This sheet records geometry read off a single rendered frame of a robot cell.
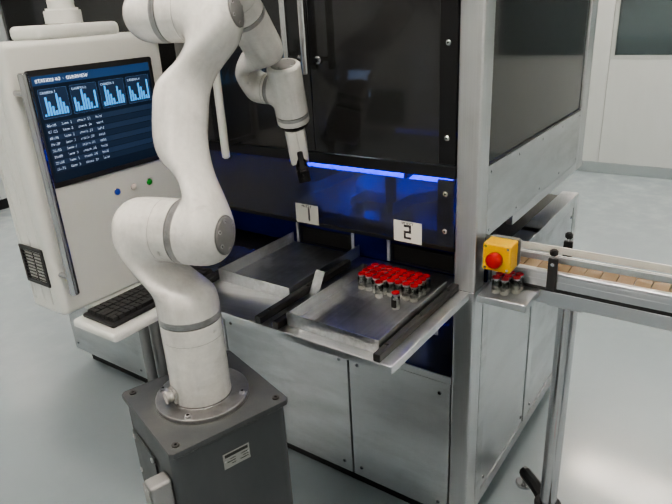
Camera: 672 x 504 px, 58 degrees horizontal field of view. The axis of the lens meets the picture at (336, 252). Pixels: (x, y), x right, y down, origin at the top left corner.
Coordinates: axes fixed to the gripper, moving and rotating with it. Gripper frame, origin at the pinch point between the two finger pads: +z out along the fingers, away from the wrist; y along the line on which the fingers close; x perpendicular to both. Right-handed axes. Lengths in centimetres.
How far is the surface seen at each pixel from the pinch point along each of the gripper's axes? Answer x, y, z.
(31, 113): -63, -6, -28
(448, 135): 35.8, 17.4, -13.9
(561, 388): 59, 49, 54
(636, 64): 308, -312, 162
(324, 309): -1.8, 34.7, 18.8
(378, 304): 12.0, 35.5, 20.2
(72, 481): -106, 10, 108
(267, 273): -15.7, 9.7, 25.5
